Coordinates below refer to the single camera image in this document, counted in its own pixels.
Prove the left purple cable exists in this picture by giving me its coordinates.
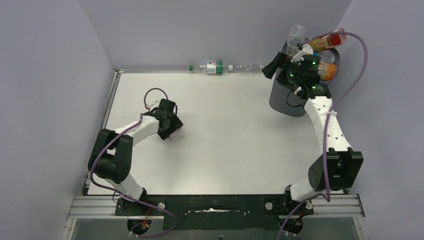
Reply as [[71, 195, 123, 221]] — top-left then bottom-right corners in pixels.
[[89, 87, 180, 239]]

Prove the grey mesh waste bin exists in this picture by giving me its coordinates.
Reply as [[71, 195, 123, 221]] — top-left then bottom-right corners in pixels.
[[262, 43, 340, 117]]

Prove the red cap bottle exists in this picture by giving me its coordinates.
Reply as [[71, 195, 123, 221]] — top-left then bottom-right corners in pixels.
[[166, 128, 185, 142]]

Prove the orange juice bottle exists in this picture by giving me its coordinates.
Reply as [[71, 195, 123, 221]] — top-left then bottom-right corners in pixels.
[[318, 62, 338, 81]]

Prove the purple cable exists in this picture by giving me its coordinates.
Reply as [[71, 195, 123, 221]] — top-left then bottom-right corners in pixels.
[[89, 87, 180, 239], [276, 31, 369, 240]]

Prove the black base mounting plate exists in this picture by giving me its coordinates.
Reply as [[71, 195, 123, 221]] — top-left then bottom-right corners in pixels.
[[114, 193, 314, 235]]

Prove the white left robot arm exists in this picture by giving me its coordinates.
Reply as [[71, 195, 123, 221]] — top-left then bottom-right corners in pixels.
[[88, 98, 184, 202]]

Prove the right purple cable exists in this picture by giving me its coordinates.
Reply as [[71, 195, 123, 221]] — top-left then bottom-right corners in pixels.
[[276, 31, 369, 240]]

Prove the crushed clear bottle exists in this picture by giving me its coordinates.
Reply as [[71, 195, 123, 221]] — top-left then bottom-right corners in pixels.
[[227, 64, 265, 73]]

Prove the crushed bottle white blue label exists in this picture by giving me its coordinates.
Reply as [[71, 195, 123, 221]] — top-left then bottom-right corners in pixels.
[[286, 24, 307, 57]]

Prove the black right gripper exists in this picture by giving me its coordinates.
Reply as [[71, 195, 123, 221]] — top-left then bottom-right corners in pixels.
[[261, 52, 304, 87]]

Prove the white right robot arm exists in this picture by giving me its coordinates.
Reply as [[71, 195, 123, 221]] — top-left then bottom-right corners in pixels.
[[262, 52, 364, 214]]

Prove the green cap bottle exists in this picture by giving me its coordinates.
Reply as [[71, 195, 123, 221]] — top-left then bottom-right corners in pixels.
[[188, 61, 230, 75]]

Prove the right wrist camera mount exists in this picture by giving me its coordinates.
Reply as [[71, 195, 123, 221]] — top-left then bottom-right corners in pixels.
[[290, 43, 314, 63]]

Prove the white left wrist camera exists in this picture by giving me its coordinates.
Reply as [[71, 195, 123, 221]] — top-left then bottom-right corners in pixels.
[[147, 100, 160, 111]]

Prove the amber tea bottle red label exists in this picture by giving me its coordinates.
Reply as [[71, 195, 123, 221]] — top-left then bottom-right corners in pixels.
[[308, 27, 347, 52]]

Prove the aluminium frame rail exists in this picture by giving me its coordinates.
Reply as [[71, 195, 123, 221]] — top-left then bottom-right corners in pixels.
[[67, 195, 116, 219]]

